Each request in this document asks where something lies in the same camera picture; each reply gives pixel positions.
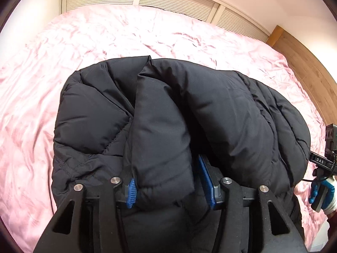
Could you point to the black puffer down jacket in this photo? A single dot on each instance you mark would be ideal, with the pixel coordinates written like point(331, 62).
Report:
point(155, 117)

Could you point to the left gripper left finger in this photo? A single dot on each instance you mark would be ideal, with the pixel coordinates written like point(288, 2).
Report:
point(126, 192)

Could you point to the pink bed sheet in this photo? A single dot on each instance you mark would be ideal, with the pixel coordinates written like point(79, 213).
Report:
point(34, 74)

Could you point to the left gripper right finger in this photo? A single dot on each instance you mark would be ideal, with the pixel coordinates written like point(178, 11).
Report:
point(211, 177)

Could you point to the wooden headboard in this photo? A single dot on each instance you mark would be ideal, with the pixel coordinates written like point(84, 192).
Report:
point(309, 71)

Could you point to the right hand blue glove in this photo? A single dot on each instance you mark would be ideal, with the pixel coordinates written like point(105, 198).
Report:
point(323, 194)

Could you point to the white louvered wardrobe doors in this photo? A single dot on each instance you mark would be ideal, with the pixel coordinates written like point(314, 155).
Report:
point(215, 12)

